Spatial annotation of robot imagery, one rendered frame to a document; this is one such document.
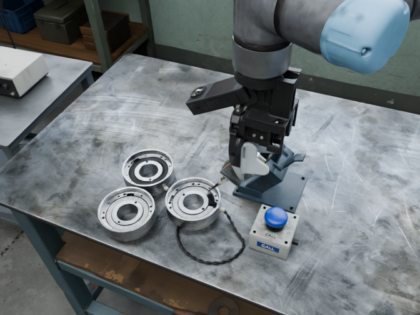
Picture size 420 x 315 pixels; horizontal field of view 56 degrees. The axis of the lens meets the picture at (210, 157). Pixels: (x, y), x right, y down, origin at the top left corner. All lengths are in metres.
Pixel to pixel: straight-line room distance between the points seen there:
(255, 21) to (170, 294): 0.68
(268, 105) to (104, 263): 0.64
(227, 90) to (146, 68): 0.64
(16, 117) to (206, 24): 1.46
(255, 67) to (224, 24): 1.95
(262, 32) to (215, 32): 2.02
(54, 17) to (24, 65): 1.18
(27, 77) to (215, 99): 0.92
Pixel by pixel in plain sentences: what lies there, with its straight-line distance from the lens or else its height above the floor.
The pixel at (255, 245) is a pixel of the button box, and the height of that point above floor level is 0.82.
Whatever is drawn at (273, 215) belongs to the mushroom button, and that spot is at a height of 0.87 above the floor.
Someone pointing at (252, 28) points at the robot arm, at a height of 1.20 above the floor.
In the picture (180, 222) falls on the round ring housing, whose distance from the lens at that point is 0.73.
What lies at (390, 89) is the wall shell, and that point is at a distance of 2.41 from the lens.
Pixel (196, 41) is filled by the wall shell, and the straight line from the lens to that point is 2.57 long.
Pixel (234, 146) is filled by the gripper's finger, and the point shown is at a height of 1.02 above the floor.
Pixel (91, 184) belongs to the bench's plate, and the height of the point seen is 0.80.
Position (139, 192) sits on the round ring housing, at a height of 0.83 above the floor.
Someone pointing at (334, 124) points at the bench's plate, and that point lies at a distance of 0.99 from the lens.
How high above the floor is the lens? 1.42
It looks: 45 degrees down
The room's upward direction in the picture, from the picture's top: 2 degrees counter-clockwise
